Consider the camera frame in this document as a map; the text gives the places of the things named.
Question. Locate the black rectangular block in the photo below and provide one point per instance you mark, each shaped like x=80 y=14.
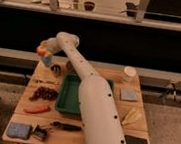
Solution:
x=134 y=140

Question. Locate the yellow corn cob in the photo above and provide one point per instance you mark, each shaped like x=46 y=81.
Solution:
x=132 y=116

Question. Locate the grey blue cloth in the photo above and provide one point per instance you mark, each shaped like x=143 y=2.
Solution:
x=128 y=95

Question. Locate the bunch of dark grapes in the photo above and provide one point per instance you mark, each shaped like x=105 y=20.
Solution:
x=44 y=93

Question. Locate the small green background cup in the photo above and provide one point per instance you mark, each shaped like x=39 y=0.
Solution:
x=75 y=4

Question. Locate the orange carrot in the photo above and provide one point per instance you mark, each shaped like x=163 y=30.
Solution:
x=37 y=109

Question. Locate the white paper cup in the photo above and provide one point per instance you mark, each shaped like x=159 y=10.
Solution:
x=129 y=73

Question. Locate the dark red background bowl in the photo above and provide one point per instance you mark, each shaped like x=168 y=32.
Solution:
x=89 y=5

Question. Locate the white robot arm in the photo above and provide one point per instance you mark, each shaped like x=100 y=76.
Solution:
x=104 y=128

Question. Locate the thin metal utensil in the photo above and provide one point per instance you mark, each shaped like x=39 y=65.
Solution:
x=47 y=82

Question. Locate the black handled peeler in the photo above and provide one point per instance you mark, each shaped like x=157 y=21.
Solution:
x=60 y=125

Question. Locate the black binder clip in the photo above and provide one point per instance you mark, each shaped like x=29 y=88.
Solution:
x=39 y=133

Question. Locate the blue sponge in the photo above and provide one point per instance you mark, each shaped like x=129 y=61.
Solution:
x=19 y=130

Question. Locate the green plastic tray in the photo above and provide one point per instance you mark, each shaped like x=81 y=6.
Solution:
x=69 y=95

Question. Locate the purple bowl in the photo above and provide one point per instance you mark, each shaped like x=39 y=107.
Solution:
x=69 y=67

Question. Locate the red yellow apple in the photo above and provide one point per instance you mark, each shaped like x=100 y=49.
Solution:
x=41 y=51

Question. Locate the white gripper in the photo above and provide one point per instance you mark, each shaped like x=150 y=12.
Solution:
x=51 y=45

